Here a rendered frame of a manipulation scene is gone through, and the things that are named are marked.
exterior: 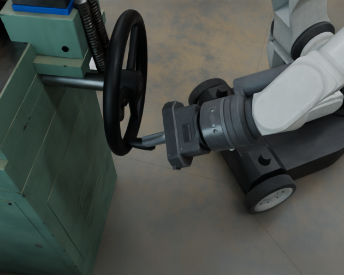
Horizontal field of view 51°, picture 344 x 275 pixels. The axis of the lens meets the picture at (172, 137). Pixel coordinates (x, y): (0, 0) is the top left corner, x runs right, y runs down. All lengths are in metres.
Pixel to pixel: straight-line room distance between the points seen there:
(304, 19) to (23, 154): 0.81
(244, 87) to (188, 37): 1.56
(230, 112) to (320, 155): 0.96
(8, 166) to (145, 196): 0.88
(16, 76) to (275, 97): 0.44
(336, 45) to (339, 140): 1.04
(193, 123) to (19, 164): 0.34
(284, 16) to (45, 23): 0.70
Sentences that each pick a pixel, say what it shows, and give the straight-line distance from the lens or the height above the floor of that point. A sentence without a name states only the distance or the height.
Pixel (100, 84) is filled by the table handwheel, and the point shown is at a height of 0.82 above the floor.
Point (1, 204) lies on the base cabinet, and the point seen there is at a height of 0.65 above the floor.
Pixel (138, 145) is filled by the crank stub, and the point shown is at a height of 0.75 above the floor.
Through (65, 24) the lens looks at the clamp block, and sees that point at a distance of 0.68.
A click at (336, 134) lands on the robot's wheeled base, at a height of 0.17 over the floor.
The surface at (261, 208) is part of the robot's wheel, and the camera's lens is 1.47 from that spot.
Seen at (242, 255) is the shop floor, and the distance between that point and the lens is 1.43.
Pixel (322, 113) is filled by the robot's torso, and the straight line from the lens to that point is 1.50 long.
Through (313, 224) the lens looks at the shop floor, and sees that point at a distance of 1.55.
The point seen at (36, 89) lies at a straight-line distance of 0.77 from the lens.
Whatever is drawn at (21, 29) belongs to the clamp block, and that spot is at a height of 0.93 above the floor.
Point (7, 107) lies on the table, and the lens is 0.68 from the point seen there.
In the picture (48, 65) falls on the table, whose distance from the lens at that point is 0.73.
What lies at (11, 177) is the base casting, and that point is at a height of 0.77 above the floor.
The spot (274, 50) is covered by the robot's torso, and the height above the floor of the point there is 0.53.
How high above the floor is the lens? 1.34
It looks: 55 degrees down
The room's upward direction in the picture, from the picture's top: straight up
